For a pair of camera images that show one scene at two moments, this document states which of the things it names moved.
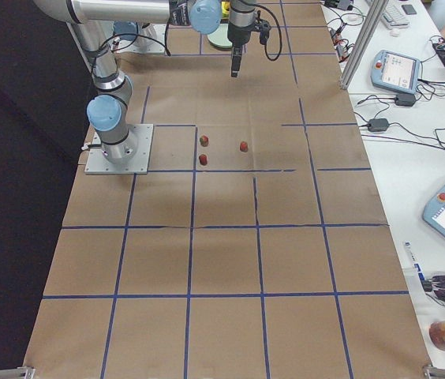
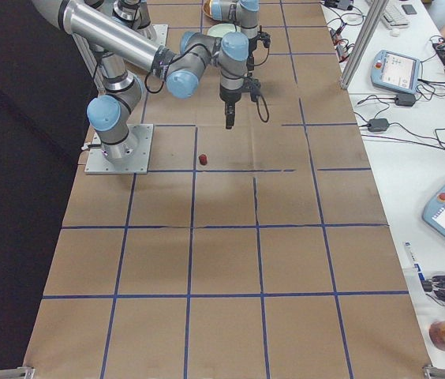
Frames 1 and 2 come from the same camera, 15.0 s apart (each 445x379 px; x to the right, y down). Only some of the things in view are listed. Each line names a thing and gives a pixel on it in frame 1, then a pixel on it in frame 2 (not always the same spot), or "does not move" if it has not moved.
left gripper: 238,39 -> 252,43
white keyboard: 394,18 does not move
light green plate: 219,36 does not move
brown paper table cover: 261,241 does not move
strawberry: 203,140 -> 203,159
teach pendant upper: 394,71 does not move
